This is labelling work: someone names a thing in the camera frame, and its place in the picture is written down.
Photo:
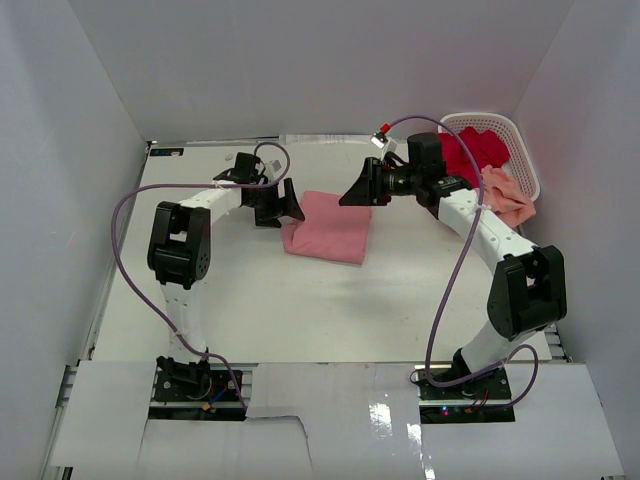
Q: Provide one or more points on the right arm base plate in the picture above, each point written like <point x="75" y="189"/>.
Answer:
<point x="482" y="401"/>

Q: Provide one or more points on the pink t shirt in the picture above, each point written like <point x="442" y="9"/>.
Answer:
<point x="329" y="232"/>

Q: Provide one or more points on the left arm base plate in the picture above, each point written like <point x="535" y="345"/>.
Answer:
<point x="196" y="391"/>

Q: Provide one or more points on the peach t shirt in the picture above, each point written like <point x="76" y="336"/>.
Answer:
<point x="503" y="195"/>

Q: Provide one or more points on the white plastic basket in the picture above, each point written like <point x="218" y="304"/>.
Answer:
<point x="519" y="166"/>

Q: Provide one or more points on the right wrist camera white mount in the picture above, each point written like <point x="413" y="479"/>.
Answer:
<point x="383" y="140"/>

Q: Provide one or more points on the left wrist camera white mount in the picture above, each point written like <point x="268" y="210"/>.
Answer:
<point x="272" y="170"/>

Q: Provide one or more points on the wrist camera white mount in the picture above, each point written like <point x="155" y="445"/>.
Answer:
<point x="272" y="170"/>
<point x="383" y="140"/>

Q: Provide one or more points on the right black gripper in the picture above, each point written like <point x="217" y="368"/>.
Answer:
<point x="369" y="189"/>

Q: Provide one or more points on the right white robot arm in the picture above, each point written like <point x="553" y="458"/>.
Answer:
<point x="528" y="291"/>

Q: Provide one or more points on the red t shirt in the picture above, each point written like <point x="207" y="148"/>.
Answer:
<point x="486" y="147"/>

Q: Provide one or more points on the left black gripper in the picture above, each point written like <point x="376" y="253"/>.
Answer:
<point x="289" y="208"/>

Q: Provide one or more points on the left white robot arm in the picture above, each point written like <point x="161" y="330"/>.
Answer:
<point x="180" y="256"/>

